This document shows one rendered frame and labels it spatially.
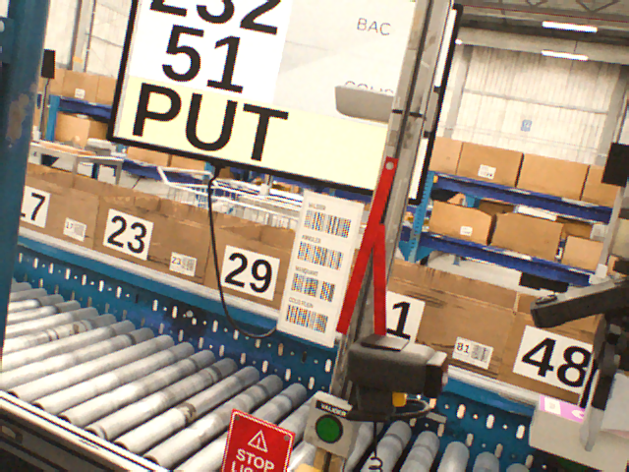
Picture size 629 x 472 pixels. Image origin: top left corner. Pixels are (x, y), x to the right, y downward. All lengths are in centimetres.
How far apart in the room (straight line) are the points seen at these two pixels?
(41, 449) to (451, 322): 87
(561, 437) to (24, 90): 64
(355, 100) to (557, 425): 50
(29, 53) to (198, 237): 115
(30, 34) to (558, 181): 556
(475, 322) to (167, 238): 84
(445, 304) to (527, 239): 427
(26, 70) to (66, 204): 141
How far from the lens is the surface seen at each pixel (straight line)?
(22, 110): 47
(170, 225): 162
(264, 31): 89
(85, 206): 181
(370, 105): 85
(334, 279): 76
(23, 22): 47
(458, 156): 591
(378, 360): 70
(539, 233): 558
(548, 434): 74
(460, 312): 134
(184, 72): 89
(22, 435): 117
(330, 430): 78
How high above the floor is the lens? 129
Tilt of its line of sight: 8 degrees down
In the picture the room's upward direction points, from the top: 12 degrees clockwise
